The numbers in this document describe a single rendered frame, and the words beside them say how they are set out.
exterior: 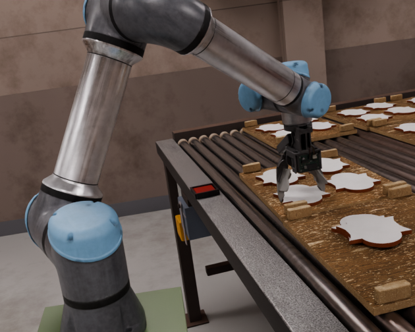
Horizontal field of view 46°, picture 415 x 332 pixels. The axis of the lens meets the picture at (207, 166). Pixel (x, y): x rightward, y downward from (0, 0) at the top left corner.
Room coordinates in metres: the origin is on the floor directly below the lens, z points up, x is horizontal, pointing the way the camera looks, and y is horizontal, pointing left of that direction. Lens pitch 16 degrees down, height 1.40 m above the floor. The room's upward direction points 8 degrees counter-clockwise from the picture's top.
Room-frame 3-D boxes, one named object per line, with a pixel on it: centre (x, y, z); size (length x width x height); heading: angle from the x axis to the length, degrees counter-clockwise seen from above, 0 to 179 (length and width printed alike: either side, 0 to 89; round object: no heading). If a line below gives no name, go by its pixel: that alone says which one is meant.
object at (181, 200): (1.61, 0.07, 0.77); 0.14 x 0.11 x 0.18; 12
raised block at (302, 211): (1.08, -0.20, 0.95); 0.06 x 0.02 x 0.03; 100
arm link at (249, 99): (1.13, -0.16, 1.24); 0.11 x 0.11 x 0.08; 32
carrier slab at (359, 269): (0.91, -0.37, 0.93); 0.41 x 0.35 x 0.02; 10
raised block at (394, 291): (0.70, -0.27, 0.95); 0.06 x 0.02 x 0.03; 100
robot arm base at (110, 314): (0.77, 0.22, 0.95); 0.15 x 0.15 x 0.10
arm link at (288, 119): (1.20, -0.24, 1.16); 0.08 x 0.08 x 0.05
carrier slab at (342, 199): (1.33, -0.30, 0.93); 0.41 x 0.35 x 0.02; 9
